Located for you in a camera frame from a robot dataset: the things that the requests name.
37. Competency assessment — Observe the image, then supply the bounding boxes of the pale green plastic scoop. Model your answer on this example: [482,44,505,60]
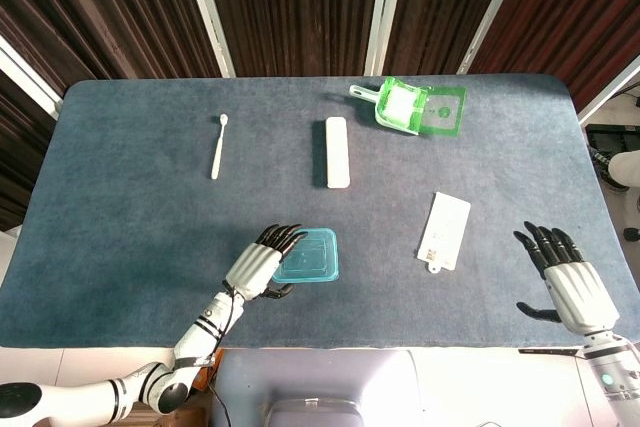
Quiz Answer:
[348,84,422,137]

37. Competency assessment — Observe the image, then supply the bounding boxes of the white plastic spoon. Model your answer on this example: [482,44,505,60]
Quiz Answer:
[210,113,231,181]

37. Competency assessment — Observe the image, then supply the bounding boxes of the blue-grey table cloth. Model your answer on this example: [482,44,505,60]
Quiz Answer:
[0,74,629,351]

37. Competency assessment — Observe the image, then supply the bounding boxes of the blue transparent container lid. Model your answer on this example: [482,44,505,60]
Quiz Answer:
[271,227,340,284]

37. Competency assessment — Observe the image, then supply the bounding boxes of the white flat package card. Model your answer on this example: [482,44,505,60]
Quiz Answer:
[416,191,472,275]

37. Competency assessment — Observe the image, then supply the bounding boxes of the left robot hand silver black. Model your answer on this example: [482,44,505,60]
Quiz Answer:
[223,223,309,302]

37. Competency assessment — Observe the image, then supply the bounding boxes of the white rounded object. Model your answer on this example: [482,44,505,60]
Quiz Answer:
[606,148,640,192]

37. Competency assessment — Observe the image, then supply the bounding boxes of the white metal frame post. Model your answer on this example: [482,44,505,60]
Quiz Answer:
[577,53,640,124]
[0,34,65,121]
[363,0,409,76]
[456,0,531,74]
[178,0,236,79]

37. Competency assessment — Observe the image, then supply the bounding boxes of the brown pleated curtain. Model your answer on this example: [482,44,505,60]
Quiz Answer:
[0,0,640,233]

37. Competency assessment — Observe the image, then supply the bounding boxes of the black cable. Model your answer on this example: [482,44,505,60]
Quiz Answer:
[207,282,239,427]

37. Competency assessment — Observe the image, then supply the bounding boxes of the black printed strap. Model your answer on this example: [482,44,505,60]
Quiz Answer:
[172,354,215,371]

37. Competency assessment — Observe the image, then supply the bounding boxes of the green transparent plastic bag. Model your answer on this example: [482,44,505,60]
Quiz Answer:
[374,75,468,137]

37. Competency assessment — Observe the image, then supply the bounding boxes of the grey white robot torso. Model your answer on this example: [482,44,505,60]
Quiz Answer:
[207,346,601,427]

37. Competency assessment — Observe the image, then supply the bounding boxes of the white rectangular case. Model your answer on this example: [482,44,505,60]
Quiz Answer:
[324,116,351,190]

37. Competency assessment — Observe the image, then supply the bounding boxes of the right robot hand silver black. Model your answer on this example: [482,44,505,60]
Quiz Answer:
[513,220,621,336]

